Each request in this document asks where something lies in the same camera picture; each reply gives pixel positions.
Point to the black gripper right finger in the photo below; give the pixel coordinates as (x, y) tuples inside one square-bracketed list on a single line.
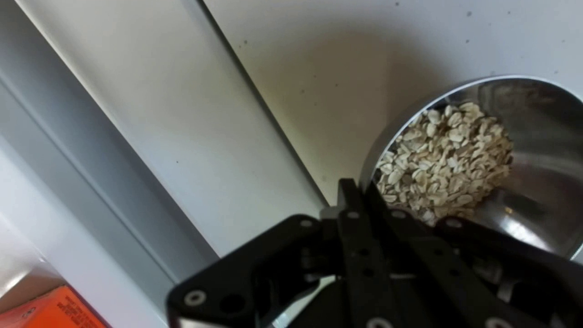
[(450, 287)]

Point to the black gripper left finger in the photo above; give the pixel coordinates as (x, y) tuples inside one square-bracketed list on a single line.
[(370, 283)]

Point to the beige grains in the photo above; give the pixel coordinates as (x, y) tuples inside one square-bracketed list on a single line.
[(444, 163)]

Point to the silver metal bowl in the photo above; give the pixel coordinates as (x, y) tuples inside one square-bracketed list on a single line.
[(541, 201)]

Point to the white washing machine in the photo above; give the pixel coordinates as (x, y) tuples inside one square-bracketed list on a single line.
[(249, 110)]

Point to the orange Tide detergent box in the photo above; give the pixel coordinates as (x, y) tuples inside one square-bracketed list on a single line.
[(58, 309)]

